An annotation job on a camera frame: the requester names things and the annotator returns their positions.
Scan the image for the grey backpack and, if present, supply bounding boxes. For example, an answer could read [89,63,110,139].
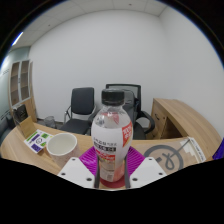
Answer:
[120,88,138,125]

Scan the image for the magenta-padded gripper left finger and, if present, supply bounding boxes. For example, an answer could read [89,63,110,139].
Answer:
[56,146,101,190]

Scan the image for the grey waste bin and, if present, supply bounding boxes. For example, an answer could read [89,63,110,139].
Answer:
[43,115,58,130]

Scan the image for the wooden shelf unit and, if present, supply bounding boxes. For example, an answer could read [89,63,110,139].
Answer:
[8,59,35,108]

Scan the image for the wooden side cabinet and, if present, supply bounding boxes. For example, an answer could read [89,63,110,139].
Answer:
[145,97,224,158]

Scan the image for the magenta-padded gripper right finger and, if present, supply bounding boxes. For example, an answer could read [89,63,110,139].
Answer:
[123,145,168,190]

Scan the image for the clear black-capped drink bottle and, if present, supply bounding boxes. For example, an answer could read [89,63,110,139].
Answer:
[90,88,134,184]

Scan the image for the white ceramic mug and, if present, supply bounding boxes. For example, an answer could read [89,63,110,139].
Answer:
[45,132,79,168]

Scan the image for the white sheet with colourful stickers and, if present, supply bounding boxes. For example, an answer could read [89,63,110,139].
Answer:
[23,128,55,155]

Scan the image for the black visitor chair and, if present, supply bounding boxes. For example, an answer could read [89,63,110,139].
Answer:
[59,86,98,136]

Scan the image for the black box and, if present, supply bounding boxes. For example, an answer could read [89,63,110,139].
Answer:
[13,103,30,126]

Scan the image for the black mesh office chair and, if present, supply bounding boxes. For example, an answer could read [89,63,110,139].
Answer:
[105,83,156,141]

